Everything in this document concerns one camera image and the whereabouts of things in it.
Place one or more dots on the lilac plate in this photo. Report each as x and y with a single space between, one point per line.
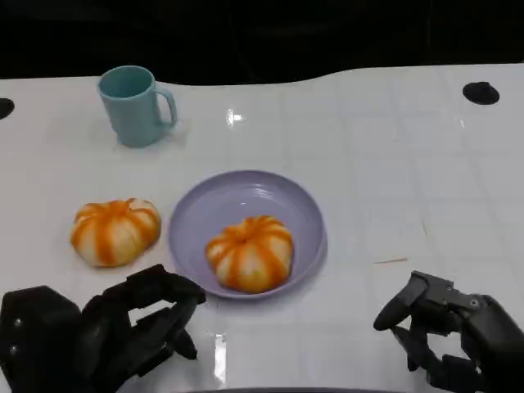
245 196

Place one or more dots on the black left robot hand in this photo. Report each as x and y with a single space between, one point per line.
114 331

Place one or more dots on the pale green mug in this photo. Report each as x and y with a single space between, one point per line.
131 111

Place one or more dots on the thin wooden stick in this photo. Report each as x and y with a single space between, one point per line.
391 260

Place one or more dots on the black table grommet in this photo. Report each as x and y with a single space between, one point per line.
481 93
5 108

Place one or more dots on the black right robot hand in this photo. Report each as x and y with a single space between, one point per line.
487 327

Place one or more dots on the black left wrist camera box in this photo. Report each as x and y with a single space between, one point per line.
39 340

